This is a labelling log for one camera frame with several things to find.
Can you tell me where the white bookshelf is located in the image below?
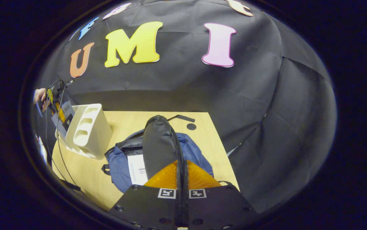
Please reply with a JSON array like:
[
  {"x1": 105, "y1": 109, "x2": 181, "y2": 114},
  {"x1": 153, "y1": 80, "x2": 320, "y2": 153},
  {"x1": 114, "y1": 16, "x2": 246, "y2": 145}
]
[{"x1": 56, "y1": 103, "x2": 113, "y2": 160}]

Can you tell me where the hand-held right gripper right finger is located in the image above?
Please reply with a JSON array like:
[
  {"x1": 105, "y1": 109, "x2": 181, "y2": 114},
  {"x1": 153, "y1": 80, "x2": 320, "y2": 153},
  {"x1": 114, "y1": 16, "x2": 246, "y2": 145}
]
[{"x1": 182, "y1": 160, "x2": 261, "y2": 230}]

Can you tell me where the blue schoolbag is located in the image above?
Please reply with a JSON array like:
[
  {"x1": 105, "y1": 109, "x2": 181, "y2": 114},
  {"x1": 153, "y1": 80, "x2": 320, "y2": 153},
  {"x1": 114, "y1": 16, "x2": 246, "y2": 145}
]
[{"x1": 102, "y1": 114, "x2": 235, "y2": 194}]

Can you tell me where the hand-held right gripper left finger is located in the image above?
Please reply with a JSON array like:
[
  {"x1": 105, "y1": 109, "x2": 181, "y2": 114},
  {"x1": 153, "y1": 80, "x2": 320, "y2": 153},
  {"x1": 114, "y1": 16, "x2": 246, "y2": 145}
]
[{"x1": 109, "y1": 160, "x2": 184, "y2": 230}]

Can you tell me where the lit computer screen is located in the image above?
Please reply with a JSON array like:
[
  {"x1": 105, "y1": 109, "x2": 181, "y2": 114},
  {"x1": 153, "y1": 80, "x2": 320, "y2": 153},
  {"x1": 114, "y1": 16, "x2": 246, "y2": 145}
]
[{"x1": 36, "y1": 134, "x2": 48, "y2": 164}]

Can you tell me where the black backdrop cloth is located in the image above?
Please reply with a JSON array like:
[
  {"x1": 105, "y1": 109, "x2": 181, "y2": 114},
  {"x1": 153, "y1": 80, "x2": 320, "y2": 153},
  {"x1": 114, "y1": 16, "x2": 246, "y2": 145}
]
[{"x1": 32, "y1": 0, "x2": 337, "y2": 214}]

